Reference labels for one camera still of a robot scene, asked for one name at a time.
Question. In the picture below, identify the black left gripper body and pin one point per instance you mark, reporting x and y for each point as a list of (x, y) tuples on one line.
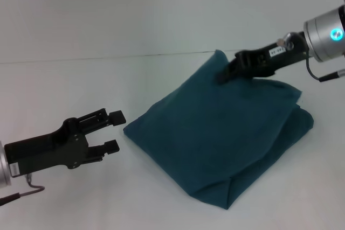
[(48, 150)]

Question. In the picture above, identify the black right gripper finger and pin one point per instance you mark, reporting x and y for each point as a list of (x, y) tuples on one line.
[(229, 72)]

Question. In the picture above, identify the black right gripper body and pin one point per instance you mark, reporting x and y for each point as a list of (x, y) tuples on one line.
[(269, 60)]

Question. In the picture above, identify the blue-green shirt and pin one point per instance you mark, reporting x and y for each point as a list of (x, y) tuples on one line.
[(215, 138)]

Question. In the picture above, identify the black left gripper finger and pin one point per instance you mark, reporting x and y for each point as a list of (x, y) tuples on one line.
[(117, 118), (110, 146)]

